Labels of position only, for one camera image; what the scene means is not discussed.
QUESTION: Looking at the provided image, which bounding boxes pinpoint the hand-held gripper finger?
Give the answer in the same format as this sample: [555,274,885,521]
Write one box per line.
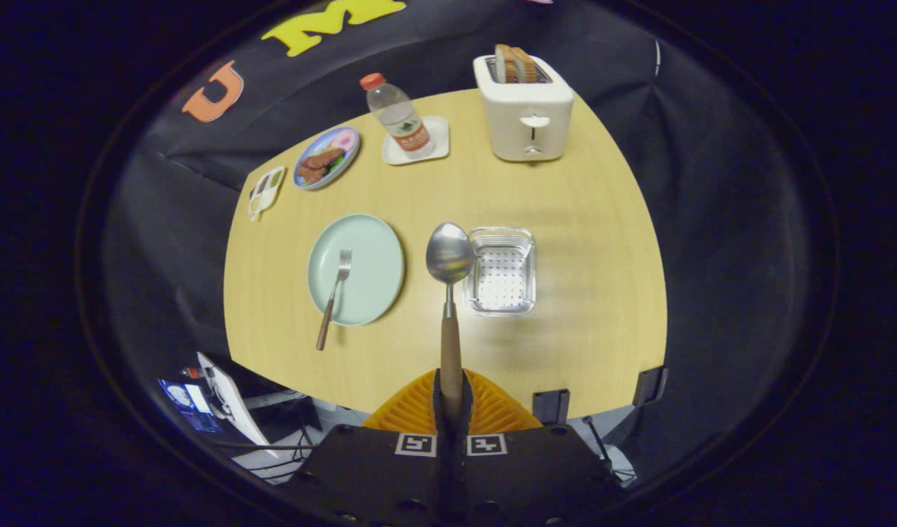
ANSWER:
[283,368,453,527]
[452,368,625,527]

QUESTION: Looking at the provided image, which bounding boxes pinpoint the fork with wooden handle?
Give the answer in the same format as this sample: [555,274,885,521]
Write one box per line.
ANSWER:
[316,249,353,351]

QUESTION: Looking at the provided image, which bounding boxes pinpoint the spoon with wooden handle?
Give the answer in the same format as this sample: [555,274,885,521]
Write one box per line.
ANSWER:
[425,222,476,425]

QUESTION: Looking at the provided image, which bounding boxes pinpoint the black table clamp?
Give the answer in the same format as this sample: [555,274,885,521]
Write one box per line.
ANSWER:
[633,365,669,408]
[532,389,570,426]

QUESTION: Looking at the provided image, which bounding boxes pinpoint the clear perforated plastic basket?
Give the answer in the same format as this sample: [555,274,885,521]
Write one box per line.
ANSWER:
[465,226,537,318]

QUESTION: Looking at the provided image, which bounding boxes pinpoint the light green plate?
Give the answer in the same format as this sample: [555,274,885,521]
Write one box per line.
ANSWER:
[307,213,406,327]

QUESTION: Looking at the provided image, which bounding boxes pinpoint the white panel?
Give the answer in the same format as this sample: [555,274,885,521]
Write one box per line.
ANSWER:
[197,351,280,458]

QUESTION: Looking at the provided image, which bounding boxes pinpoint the laptop screen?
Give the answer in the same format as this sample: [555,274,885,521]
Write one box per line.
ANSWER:
[157,377,226,434]

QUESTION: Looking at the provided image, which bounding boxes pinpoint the white divided sauce dish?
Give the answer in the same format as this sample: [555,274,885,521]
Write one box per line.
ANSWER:
[247,166,287,222]

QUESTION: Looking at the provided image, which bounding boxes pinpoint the blue plate with food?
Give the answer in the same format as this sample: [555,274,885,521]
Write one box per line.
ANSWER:
[293,126,361,191]

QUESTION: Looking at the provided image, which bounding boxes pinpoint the white square coaster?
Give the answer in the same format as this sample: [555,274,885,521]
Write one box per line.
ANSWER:
[381,115,450,166]

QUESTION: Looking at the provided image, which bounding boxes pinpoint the clear water bottle red cap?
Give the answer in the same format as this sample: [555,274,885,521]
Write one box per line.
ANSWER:
[359,72,436,160]

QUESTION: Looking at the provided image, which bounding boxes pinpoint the black backdrop cloth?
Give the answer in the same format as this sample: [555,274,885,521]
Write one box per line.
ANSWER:
[100,0,815,469]

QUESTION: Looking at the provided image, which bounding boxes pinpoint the white toaster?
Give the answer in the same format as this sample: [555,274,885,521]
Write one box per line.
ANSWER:
[472,53,575,162]

